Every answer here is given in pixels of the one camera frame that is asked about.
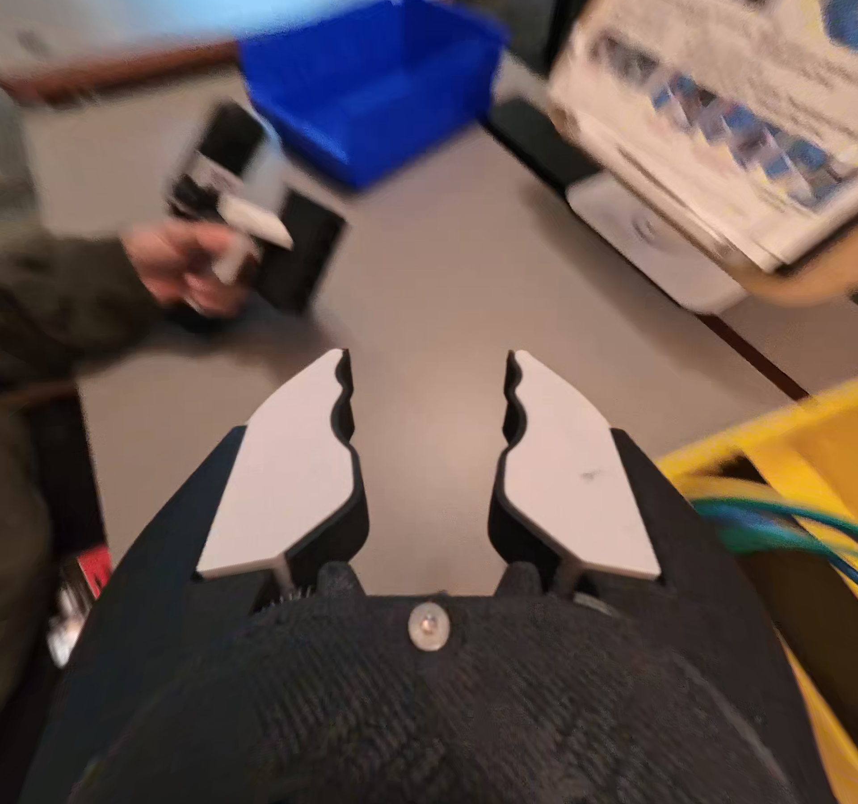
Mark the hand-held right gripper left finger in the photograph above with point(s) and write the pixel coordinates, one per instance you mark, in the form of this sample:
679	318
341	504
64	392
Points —
288	482

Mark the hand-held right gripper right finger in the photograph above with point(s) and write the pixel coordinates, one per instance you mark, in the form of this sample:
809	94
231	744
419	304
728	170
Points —
576	482

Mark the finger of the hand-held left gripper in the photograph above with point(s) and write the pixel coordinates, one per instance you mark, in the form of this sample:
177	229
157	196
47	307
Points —
258	224

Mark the black network switch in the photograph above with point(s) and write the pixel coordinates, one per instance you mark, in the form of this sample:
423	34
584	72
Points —
301	254

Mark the yellow plastic bin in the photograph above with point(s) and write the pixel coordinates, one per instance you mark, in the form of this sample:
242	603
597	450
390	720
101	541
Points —
824	455

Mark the person's left forearm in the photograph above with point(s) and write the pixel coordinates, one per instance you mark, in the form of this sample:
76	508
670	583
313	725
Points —
67	301

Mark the person's left hand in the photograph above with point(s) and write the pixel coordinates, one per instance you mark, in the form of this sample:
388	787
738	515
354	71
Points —
181	261

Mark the blue plastic bin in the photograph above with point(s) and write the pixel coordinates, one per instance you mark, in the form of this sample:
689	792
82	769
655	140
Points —
375	87

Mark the red white packet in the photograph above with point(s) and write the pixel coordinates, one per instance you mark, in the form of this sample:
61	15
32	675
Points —
84	583

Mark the person's olive jacket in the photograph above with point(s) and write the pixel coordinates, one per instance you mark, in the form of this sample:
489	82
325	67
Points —
20	516

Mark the instruction poster board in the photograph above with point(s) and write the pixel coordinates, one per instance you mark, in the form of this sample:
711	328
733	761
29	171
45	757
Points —
724	80

